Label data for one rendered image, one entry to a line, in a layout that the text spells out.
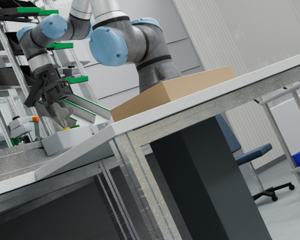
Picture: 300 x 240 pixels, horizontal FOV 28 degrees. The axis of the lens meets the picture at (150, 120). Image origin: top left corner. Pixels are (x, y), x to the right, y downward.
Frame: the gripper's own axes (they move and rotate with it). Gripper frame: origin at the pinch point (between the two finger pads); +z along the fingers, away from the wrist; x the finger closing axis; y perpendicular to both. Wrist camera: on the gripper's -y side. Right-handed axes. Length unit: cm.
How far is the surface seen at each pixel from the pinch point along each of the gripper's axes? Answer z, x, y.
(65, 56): -63, 166, -75
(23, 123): -8.7, 8.3, -19.5
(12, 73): -34, 31, -30
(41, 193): 18.8, -31.1, 3.2
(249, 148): 58, 693, -134
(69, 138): 5.6, -4.8, 3.5
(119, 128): 14, -51, 44
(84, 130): 3.9, 6.2, 3.5
